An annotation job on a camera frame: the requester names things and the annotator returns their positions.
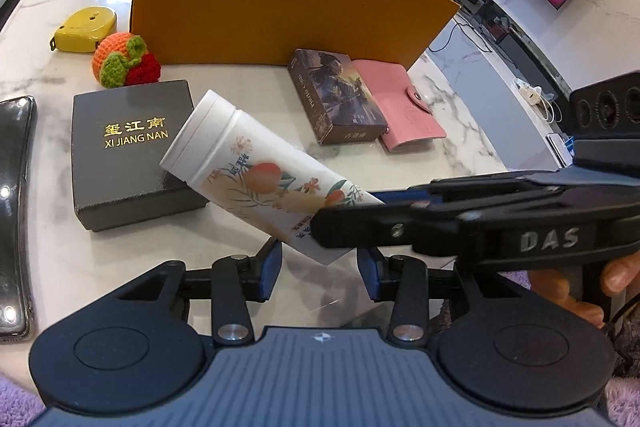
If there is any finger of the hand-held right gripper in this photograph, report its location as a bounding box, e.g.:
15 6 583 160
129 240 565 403
312 204 473 264
371 172 538 210

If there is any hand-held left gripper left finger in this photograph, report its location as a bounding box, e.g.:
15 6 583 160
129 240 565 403
100 237 283 348

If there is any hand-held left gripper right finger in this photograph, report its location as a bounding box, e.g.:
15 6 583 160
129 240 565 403
356 248 501 348

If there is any pink card wallet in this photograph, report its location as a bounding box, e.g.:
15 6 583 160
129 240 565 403
352 59 447 152

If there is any white floral canister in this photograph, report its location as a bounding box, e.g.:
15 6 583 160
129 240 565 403
159 89 387 267

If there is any figure print card box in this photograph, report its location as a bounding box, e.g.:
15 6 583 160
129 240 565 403
287 48 390 145

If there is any dark grey gift box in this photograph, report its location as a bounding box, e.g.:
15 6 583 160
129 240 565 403
71 79 210 233

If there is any crochet orange strawberry toy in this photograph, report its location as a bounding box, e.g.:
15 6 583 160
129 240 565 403
91 32 162 88

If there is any yellow tape measure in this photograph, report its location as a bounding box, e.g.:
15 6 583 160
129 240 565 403
49 6 118 54

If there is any person's right hand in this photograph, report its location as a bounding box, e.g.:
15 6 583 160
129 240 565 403
529 251 640 329

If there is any white marble TV cabinet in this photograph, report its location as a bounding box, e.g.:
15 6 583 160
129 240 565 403
370 0 576 168

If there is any black smartphone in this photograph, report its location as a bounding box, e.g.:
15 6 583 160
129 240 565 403
0 96 38 340

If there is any white charger cable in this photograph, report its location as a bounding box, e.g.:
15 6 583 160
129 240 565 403
512 77 557 124

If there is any black cable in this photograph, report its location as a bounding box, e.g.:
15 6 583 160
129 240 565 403
427 18 501 54

